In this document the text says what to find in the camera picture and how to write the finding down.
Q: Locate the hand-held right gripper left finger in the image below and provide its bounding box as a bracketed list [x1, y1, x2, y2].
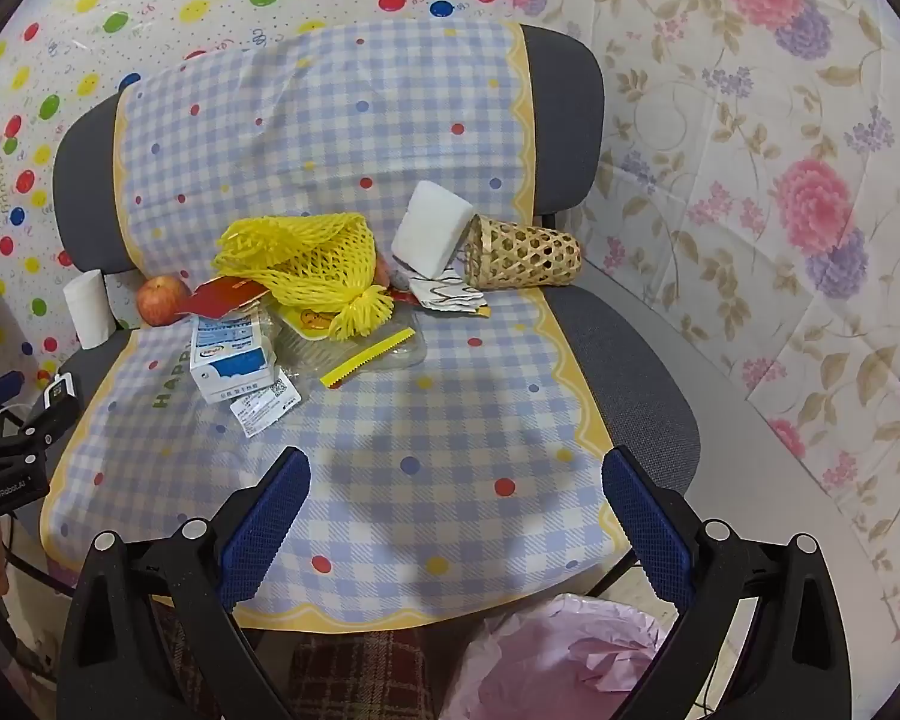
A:
[58, 446, 312, 720]

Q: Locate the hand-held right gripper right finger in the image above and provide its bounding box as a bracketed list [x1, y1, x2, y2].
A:
[601, 446, 852, 720]

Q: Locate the pink trash bag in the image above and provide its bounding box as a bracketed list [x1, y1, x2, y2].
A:
[439, 592, 680, 720]

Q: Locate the white foam block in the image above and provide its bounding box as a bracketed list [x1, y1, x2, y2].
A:
[391, 181, 475, 280]

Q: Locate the white tissue roll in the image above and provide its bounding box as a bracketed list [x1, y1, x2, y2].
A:
[63, 270, 113, 350]

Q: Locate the white printed paper label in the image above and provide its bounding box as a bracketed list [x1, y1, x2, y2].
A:
[229, 375, 301, 437]

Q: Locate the red apple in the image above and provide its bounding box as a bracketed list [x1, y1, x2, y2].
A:
[136, 275, 194, 328]

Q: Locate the dark plaid rug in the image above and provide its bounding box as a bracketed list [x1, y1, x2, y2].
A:
[154, 600, 440, 720]

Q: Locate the blue and white milk carton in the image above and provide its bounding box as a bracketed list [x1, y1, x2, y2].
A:
[187, 311, 277, 404]

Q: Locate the blue checked dotted cloth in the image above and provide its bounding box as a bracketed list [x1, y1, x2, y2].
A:
[39, 19, 635, 631]

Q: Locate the red paper envelope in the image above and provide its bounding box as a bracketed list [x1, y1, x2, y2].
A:
[172, 276, 272, 323]

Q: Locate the clear plastic zip bag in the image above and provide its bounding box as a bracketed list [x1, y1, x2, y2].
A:
[270, 301, 428, 391]

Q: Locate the yellow foam fruit net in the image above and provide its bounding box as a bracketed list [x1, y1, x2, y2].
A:
[211, 212, 397, 342]

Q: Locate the white patterned snack wrapper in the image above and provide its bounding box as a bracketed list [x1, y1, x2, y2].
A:
[407, 270, 492, 318]

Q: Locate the woven bamboo basket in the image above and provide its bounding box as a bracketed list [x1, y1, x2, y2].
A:
[461, 214, 584, 290]

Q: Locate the floral print backdrop sheet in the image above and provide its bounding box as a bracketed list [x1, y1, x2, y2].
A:
[495, 0, 900, 653]

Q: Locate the balloon print backdrop sheet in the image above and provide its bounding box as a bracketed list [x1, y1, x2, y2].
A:
[0, 0, 526, 421]

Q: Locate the grey office chair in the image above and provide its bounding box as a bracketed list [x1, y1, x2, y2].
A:
[52, 24, 702, 616]

